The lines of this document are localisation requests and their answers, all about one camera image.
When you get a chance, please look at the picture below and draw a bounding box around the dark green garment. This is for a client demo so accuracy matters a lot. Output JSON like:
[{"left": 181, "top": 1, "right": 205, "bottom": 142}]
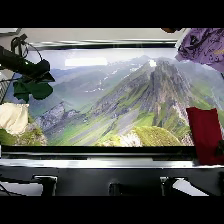
[{"left": 12, "top": 71, "right": 56, "bottom": 104}]

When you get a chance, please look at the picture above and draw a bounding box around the red garment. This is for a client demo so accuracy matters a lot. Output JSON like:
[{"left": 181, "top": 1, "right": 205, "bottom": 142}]
[{"left": 185, "top": 106, "right": 224, "bottom": 166}]

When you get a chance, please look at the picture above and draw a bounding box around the cream garment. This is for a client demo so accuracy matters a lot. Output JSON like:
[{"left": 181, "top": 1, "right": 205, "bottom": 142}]
[{"left": 0, "top": 102, "right": 31, "bottom": 136}]

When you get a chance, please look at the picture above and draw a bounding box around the purple printed garment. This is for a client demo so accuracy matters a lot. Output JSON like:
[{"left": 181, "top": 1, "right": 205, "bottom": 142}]
[{"left": 174, "top": 28, "right": 224, "bottom": 74}]

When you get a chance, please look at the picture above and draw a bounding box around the silver frame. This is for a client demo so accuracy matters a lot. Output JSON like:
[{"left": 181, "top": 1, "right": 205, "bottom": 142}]
[{"left": 0, "top": 145, "right": 224, "bottom": 197}]

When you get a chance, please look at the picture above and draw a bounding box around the black cable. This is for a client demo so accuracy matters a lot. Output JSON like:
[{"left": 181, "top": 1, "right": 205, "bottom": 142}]
[{"left": 25, "top": 41, "right": 45, "bottom": 63}]

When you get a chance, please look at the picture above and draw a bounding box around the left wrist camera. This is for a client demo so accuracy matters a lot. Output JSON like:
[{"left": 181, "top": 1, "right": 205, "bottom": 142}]
[{"left": 10, "top": 33, "right": 30, "bottom": 58}]

